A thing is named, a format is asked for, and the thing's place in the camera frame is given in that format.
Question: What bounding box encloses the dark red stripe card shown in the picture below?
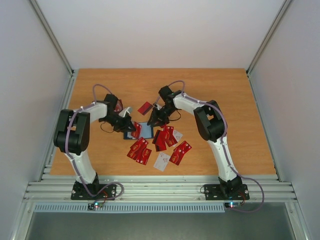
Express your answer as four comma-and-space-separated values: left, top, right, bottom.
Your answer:
152, 129, 167, 147

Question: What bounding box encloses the controller board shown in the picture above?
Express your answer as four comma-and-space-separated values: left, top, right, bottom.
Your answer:
224, 201, 244, 209
87, 202, 104, 211

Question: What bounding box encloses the white card under stack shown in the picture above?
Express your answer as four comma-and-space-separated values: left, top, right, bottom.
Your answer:
173, 130, 183, 142

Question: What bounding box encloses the white card bottom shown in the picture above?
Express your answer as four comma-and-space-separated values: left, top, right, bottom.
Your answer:
153, 152, 171, 172

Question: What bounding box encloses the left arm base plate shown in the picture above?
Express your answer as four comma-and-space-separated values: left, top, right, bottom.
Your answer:
70, 181, 117, 201

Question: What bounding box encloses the white card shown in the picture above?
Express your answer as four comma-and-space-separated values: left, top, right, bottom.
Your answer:
173, 130, 183, 142
153, 152, 171, 172

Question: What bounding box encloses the right aluminium corner post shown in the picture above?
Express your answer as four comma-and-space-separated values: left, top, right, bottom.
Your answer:
246, 0, 295, 76

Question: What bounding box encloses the blue leather card holder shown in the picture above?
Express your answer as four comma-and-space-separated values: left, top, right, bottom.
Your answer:
123, 122, 154, 140

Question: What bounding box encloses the red card far left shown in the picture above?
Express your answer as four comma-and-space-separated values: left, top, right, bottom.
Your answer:
114, 99, 124, 113

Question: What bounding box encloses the right controller board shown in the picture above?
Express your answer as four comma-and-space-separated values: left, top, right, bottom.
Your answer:
224, 201, 244, 209

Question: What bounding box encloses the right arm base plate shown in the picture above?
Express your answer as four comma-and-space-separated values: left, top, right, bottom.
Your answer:
202, 184, 250, 201

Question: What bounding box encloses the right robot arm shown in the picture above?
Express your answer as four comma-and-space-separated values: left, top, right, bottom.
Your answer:
147, 85, 243, 199

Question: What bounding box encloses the aluminium rail frame front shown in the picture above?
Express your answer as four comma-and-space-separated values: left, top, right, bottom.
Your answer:
23, 174, 297, 203

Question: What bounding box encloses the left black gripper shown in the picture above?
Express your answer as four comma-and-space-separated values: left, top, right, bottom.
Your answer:
101, 112, 137, 132

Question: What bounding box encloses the red VIP card right stack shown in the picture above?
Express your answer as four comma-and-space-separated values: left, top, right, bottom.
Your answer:
169, 141, 192, 166

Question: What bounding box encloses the left aluminium corner post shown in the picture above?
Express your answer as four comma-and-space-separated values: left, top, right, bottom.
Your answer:
28, 0, 75, 76

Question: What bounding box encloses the grey slotted cable duct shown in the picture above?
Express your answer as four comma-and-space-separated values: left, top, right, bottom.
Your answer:
33, 202, 225, 214

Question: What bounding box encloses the left controller board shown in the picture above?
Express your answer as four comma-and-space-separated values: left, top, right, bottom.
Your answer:
87, 202, 104, 211

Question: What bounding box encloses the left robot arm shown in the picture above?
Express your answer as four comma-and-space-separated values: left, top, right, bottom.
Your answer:
53, 93, 136, 200

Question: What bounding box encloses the red stripe card lower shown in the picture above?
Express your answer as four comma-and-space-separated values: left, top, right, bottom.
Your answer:
155, 144, 167, 152

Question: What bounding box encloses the red card magnetic stripe back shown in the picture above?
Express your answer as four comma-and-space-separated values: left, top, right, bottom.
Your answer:
137, 101, 153, 116

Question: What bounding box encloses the aluminium corner post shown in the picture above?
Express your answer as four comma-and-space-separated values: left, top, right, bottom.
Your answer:
246, 0, 295, 76
28, 0, 75, 76

